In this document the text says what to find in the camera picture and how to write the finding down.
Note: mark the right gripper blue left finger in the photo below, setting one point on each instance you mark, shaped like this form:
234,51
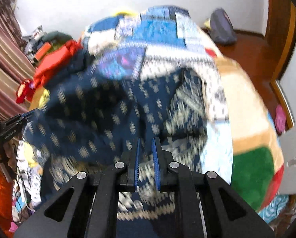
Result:
86,206

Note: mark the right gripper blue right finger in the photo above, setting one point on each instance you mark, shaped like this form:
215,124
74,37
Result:
205,205

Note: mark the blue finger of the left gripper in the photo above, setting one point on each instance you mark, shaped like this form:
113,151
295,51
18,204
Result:
31,114

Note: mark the navy patterned hooded jacket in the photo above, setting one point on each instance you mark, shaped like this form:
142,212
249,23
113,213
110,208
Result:
90,120

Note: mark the person left hand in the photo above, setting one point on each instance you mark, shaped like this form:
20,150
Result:
8,160

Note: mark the red plush toy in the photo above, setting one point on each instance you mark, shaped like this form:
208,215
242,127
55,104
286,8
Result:
25,91

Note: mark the yellow garment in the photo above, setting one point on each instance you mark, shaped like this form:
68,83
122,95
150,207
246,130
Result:
40,97

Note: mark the striped brown curtain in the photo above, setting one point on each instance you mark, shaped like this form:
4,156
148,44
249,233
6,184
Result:
14,65

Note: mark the red folded garment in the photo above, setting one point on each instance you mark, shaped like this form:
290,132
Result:
53,62

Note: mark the orange box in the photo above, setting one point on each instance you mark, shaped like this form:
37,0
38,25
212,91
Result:
42,51

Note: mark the cluttered pile on table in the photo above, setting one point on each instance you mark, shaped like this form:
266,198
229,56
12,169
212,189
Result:
32,42

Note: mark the dark navy folded garment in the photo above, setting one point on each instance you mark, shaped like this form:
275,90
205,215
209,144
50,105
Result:
79,62

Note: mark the blue patchwork bed quilt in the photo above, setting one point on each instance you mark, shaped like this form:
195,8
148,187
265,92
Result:
172,41

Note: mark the dark green bag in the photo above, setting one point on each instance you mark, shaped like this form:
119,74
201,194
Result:
55,37

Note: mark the beige colourful blanket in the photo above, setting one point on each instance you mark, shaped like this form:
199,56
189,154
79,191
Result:
258,162

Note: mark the white cabinet with stickers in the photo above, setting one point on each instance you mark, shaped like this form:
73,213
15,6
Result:
288,145

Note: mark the pink slipper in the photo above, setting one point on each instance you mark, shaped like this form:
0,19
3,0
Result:
280,119

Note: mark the grey purple backpack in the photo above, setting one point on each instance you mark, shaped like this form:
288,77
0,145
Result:
221,29

